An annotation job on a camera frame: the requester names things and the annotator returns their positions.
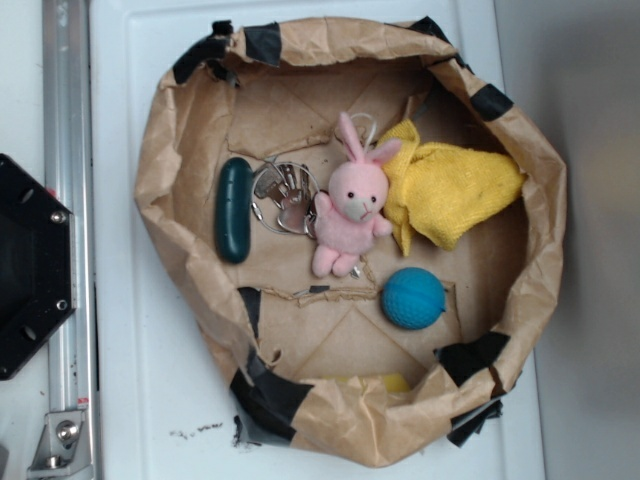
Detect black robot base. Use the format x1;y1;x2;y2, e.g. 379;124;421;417
1;154;75;381

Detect yellow cloth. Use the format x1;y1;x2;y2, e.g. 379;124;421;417
378;120;526;257

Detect pink plush bunny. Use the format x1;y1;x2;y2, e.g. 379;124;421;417
312;112;402;278

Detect brown paper bag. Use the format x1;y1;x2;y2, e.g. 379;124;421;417
135;17;567;467

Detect dark green oblong object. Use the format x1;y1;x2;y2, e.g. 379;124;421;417
214;157;253;264

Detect blue ball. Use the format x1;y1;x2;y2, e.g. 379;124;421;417
381;267;446;330

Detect yellow object under bag rim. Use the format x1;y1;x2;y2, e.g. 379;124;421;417
323;373;411;393

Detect silver keys on ring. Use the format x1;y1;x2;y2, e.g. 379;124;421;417
251;156;320;239

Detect aluminium rail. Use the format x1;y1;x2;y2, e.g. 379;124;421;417
42;1;102;479

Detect metal corner bracket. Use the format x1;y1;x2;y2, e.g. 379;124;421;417
27;410;94;479

